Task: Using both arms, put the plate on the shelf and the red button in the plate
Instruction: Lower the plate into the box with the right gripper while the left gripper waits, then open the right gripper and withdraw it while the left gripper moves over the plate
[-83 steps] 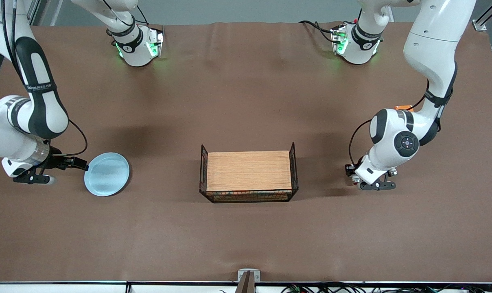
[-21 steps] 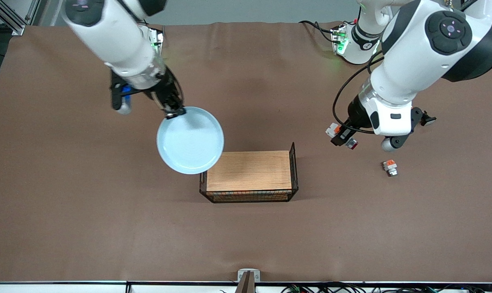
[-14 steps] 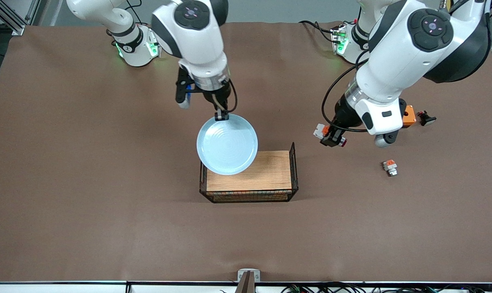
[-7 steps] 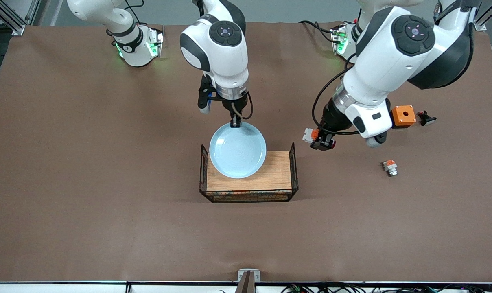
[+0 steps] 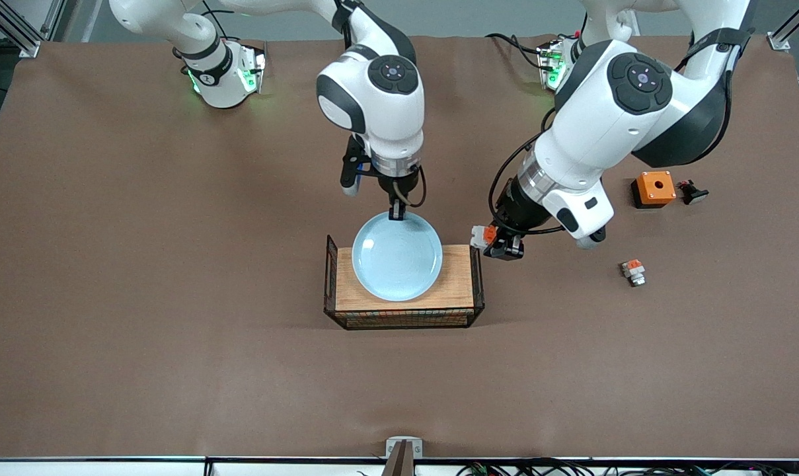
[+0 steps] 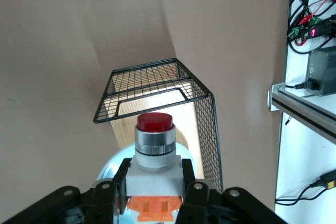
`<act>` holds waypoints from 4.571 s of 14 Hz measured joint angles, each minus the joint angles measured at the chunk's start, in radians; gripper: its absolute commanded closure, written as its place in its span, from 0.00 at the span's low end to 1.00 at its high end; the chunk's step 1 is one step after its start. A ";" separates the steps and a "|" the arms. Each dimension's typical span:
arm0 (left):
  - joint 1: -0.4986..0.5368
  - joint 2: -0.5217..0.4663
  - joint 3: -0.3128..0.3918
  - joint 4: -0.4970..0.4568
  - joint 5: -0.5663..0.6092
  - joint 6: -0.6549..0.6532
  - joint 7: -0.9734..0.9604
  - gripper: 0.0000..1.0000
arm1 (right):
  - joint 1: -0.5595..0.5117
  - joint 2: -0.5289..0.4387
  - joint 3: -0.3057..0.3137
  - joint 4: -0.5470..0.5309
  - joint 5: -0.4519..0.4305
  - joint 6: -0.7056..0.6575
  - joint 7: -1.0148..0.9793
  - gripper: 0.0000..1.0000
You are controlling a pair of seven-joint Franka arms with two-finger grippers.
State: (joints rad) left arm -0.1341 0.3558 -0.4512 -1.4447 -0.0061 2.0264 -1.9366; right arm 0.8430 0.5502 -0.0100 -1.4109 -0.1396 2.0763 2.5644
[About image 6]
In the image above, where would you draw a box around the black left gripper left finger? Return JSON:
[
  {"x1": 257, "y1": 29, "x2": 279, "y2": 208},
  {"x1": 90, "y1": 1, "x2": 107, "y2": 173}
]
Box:
[{"x1": 1, "y1": 157, "x2": 132, "y2": 224}]

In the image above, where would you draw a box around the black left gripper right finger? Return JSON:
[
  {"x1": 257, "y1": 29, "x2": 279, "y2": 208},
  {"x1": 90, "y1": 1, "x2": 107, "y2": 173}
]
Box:
[{"x1": 175, "y1": 157, "x2": 289, "y2": 224}]

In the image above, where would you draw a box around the orange white part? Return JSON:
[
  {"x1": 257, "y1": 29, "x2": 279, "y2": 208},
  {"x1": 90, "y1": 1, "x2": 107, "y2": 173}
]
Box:
[{"x1": 124, "y1": 112, "x2": 185, "y2": 222}]

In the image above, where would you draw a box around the black adapter with yellow label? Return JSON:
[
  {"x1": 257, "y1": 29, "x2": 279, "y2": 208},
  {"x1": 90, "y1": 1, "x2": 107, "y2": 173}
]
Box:
[{"x1": 318, "y1": 169, "x2": 336, "y2": 190}]

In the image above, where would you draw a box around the aluminium extrusion beam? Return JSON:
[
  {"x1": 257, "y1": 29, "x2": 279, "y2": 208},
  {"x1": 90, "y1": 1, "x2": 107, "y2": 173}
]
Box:
[{"x1": 271, "y1": 87, "x2": 336, "y2": 145}]

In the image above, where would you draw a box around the brown table cover sheet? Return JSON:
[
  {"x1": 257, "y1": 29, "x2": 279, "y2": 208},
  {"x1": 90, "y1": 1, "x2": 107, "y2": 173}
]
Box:
[{"x1": 0, "y1": 0, "x2": 292, "y2": 224}]

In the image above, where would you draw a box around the grey power supply box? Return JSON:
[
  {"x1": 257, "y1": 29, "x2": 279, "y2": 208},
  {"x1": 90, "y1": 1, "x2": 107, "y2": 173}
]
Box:
[{"x1": 306, "y1": 46, "x2": 336, "y2": 97}]

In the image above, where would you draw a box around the black device with red light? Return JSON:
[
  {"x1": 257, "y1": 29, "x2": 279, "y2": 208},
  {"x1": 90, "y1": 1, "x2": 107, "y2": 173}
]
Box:
[{"x1": 301, "y1": 15, "x2": 336, "y2": 41}]

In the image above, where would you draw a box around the wooden tray with wire sides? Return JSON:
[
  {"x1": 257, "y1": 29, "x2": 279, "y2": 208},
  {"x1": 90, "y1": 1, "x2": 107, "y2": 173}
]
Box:
[{"x1": 93, "y1": 58, "x2": 224, "y2": 194}]

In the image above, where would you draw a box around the black adapter cable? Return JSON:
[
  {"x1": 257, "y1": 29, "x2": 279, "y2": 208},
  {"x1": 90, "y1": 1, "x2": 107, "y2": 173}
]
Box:
[{"x1": 275, "y1": 180, "x2": 326, "y2": 206}]

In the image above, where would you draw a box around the silver corner bracket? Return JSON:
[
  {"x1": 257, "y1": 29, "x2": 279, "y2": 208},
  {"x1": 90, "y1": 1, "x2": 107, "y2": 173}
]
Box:
[{"x1": 267, "y1": 82, "x2": 287, "y2": 112}]

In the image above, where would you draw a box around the black power plug cord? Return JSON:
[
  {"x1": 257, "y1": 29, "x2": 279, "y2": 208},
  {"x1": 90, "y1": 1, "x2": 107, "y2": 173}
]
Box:
[{"x1": 285, "y1": 78, "x2": 320, "y2": 93}]

